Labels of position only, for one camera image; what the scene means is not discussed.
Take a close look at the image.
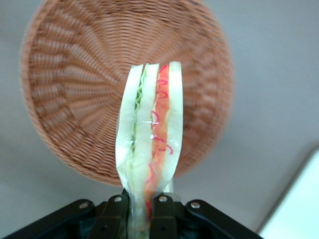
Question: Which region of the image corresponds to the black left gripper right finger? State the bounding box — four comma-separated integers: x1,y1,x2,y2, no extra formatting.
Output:
149,193,265,239

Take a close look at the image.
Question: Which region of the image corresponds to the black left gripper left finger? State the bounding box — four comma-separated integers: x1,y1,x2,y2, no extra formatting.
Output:
0,194,131,239

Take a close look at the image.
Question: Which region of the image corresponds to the triangular sandwich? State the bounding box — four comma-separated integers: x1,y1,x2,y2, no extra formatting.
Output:
115,61,184,239

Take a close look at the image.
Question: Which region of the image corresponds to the beige plastic tray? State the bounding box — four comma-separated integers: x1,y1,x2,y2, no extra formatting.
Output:
258,146,319,239

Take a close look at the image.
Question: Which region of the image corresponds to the round brown wicker basket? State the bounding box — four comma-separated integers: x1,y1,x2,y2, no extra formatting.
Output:
19,0,235,188

